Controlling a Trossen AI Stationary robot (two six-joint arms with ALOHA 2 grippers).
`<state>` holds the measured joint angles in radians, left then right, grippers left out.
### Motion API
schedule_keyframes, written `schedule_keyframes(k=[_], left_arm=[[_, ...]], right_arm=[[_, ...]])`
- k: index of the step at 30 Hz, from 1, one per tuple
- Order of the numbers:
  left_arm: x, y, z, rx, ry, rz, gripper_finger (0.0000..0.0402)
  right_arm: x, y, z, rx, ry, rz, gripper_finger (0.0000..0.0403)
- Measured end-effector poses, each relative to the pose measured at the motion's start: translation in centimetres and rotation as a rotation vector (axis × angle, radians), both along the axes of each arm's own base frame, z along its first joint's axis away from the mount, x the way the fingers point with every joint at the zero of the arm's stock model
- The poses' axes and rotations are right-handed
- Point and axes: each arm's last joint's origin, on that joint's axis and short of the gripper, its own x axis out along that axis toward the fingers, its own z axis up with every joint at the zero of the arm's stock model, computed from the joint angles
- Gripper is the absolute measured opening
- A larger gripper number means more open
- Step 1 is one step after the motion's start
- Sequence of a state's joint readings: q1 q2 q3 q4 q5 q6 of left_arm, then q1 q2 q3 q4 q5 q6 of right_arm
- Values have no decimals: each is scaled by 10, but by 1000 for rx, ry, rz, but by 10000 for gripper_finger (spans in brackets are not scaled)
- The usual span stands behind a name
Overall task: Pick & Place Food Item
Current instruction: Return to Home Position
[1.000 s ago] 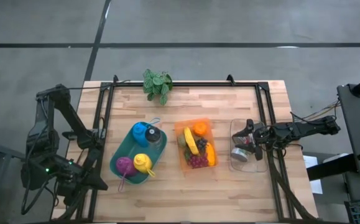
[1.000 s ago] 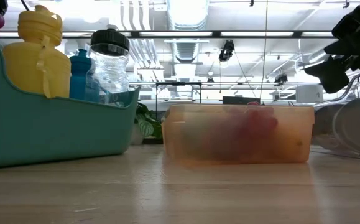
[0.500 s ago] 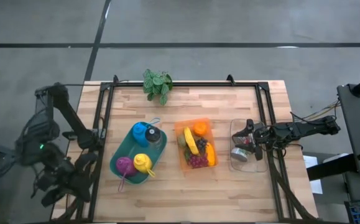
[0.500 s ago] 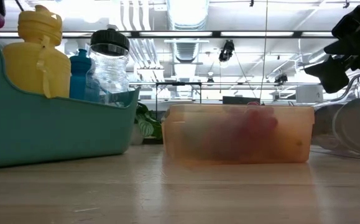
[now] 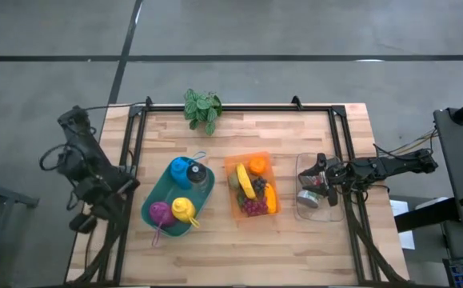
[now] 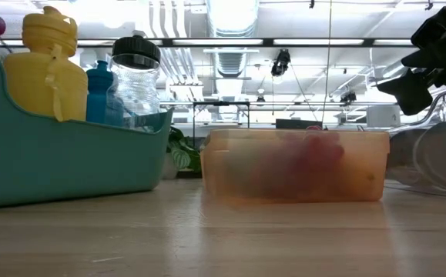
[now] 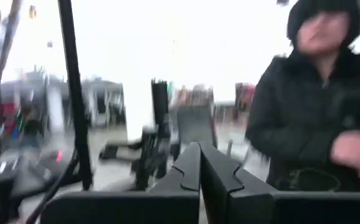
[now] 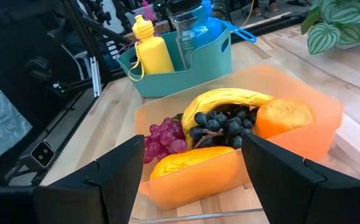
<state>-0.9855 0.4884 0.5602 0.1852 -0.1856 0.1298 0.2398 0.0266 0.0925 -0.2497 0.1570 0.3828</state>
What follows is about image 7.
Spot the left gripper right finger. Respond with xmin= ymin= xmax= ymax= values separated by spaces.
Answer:
xmin=200 ymin=141 xmax=360 ymax=224

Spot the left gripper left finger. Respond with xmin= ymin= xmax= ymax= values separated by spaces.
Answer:
xmin=39 ymin=142 xmax=201 ymax=224

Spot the person's hand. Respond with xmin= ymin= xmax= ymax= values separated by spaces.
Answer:
xmin=330 ymin=130 xmax=360 ymax=184

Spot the person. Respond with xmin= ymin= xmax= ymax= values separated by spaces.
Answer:
xmin=244 ymin=0 xmax=360 ymax=192

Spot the grey office chair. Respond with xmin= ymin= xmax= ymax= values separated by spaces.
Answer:
xmin=175 ymin=102 xmax=218 ymax=150

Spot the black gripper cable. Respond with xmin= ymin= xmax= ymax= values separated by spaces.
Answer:
xmin=25 ymin=149 xmax=81 ymax=224

